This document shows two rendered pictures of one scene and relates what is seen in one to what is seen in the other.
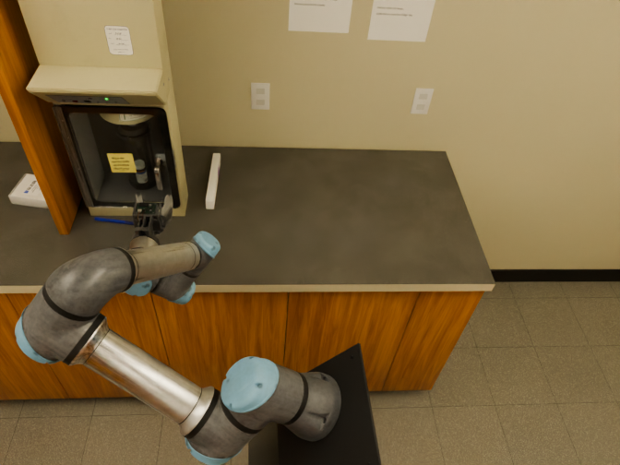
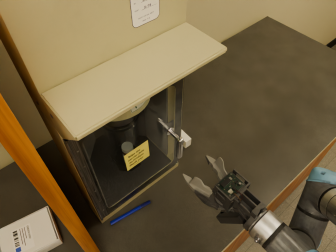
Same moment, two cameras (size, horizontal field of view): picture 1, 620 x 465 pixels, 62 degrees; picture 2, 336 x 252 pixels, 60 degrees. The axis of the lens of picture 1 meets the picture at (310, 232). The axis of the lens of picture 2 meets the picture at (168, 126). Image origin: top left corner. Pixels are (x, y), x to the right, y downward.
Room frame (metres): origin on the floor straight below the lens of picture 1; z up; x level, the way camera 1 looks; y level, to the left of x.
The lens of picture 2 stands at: (0.80, 0.76, 1.84)
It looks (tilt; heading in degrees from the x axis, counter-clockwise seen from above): 51 degrees down; 327
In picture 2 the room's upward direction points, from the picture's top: straight up
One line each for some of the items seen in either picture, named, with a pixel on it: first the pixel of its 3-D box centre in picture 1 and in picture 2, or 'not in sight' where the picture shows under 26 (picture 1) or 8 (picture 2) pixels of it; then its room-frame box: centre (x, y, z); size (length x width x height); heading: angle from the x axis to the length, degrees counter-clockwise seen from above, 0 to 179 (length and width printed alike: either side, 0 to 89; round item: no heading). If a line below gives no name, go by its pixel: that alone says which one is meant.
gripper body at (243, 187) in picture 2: (147, 226); (238, 200); (0.96, 0.46, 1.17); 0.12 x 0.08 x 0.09; 8
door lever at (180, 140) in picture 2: (159, 174); (175, 143); (1.19, 0.49, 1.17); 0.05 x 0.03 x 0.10; 8
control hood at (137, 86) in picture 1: (101, 94); (142, 89); (1.15, 0.59, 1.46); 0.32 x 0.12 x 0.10; 98
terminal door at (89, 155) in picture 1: (124, 161); (138, 153); (1.20, 0.60, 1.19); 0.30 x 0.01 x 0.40; 98
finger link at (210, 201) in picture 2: not in sight; (211, 196); (1.01, 0.50, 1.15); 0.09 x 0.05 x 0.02; 28
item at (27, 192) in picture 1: (41, 191); (29, 237); (1.26, 0.96, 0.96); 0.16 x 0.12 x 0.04; 88
